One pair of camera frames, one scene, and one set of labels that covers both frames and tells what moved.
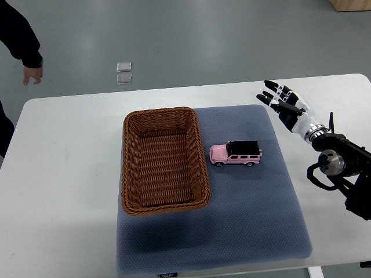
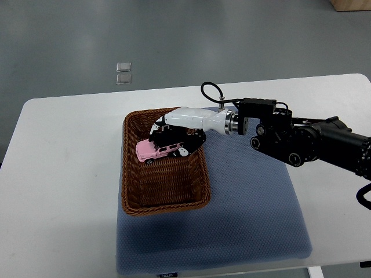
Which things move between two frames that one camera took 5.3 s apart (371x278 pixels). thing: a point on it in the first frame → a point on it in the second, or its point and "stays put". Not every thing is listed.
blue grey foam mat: [252, 216] stays put
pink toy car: [236, 152] → [146, 151]
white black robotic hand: [294, 112] → [188, 126]
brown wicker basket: [163, 166] stays put
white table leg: [316, 272] stays put
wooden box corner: [351, 5] stays put
